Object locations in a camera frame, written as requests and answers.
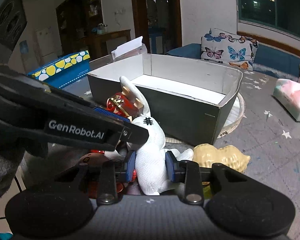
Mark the blue sofa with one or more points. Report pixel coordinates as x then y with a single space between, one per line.
263 59

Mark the wooden side table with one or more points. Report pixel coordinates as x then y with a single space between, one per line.
100 45

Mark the blue yellow dotted box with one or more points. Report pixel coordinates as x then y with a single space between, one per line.
63 71

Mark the grey open cardboard box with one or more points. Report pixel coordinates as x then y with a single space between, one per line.
160 77

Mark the dark wooden bookshelf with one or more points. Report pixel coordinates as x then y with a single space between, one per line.
77 21

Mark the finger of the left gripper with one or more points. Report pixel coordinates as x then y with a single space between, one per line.
35 112

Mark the pastel tissue pack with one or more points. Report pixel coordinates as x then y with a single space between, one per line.
287 92

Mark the yellow shell toy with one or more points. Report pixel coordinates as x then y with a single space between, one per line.
206 155

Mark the butterfly pattern pillow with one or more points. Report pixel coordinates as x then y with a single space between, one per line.
227 48

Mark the dark wooden door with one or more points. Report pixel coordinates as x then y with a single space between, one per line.
159 23

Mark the red gold figurine toy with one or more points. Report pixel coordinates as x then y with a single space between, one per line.
124 104

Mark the clear box with white paper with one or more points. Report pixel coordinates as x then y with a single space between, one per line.
129 49

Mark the white knitted rabbit plush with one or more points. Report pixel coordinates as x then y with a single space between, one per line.
150 163

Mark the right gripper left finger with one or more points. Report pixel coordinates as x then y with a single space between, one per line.
113 172

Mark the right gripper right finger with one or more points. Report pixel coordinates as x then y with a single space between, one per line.
188 173

